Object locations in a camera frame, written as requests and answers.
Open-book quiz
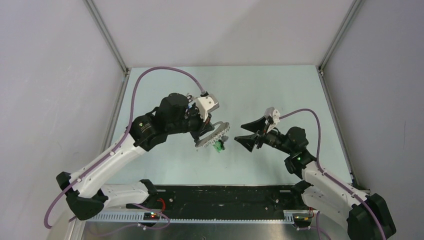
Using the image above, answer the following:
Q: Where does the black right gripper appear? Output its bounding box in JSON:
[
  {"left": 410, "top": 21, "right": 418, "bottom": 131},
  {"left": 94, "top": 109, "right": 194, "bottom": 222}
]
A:
[{"left": 234, "top": 116, "right": 293, "bottom": 155}]

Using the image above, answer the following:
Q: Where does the left aluminium corner post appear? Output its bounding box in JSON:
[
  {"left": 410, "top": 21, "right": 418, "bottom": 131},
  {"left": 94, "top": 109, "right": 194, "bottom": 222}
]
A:
[{"left": 83, "top": 0, "right": 129, "bottom": 76}]

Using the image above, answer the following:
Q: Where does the aluminium frame rail front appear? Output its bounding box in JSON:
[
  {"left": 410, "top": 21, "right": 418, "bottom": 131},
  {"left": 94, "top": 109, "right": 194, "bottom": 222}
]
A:
[{"left": 76, "top": 188, "right": 377, "bottom": 226}]

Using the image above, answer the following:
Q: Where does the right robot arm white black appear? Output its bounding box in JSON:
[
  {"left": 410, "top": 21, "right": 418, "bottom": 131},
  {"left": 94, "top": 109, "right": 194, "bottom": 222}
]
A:
[{"left": 234, "top": 116, "right": 397, "bottom": 240}]

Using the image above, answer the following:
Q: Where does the aluminium corner post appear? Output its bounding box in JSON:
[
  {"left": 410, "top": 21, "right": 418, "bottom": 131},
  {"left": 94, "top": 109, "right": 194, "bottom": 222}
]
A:
[
  {"left": 317, "top": 0, "right": 365, "bottom": 76},
  {"left": 83, "top": 0, "right": 129, "bottom": 76}
]

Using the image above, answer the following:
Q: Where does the right aluminium corner post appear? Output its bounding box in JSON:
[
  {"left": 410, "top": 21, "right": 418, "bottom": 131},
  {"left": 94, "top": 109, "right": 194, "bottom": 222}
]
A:
[{"left": 317, "top": 0, "right": 365, "bottom": 76}]

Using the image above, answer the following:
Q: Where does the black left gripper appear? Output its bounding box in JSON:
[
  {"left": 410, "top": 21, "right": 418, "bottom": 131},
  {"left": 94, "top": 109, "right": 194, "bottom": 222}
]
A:
[{"left": 167, "top": 103, "right": 215, "bottom": 141}]

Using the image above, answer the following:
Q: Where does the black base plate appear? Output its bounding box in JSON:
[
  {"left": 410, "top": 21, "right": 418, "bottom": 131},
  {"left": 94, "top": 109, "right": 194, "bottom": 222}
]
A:
[{"left": 141, "top": 185, "right": 314, "bottom": 221}]

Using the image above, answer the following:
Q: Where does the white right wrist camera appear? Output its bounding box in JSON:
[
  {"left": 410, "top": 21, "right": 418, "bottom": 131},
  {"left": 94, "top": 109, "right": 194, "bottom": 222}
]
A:
[{"left": 264, "top": 107, "right": 281, "bottom": 133}]

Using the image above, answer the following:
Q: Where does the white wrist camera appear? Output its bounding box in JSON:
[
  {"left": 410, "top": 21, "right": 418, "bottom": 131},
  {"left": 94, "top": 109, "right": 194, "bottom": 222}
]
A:
[
  {"left": 264, "top": 107, "right": 281, "bottom": 133},
  {"left": 193, "top": 94, "right": 220, "bottom": 122}
]

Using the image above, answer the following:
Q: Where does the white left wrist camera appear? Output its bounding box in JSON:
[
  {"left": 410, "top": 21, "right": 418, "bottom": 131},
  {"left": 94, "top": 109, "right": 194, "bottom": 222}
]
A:
[{"left": 193, "top": 94, "right": 220, "bottom": 122}]

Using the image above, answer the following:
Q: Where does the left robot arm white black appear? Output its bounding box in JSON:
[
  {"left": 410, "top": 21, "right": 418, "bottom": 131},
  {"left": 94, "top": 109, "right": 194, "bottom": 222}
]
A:
[{"left": 56, "top": 93, "right": 219, "bottom": 221}]

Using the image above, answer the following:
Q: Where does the green tagged key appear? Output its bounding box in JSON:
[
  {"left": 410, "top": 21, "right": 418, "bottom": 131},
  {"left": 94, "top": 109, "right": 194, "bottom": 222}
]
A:
[{"left": 213, "top": 140, "right": 225, "bottom": 153}]

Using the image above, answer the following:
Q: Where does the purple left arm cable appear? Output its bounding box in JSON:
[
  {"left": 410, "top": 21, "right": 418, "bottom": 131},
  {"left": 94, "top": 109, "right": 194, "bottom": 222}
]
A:
[{"left": 43, "top": 66, "right": 208, "bottom": 230}]

